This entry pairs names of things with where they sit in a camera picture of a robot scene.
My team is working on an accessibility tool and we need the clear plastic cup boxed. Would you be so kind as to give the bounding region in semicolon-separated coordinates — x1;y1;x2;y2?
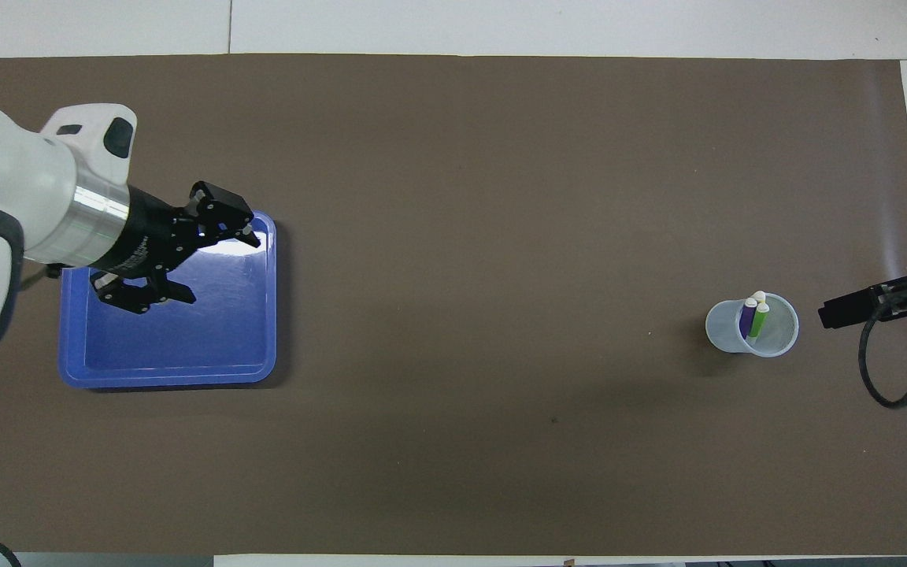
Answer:
705;292;800;358

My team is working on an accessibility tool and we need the blue plastic tray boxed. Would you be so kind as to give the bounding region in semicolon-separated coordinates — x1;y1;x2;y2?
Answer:
57;210;278;390

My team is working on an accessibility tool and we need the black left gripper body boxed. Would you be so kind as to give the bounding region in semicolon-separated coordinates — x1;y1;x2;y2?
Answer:
99;187;198;276

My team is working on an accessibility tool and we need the brown table mat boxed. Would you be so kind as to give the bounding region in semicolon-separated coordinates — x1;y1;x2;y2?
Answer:
0;54;907;557

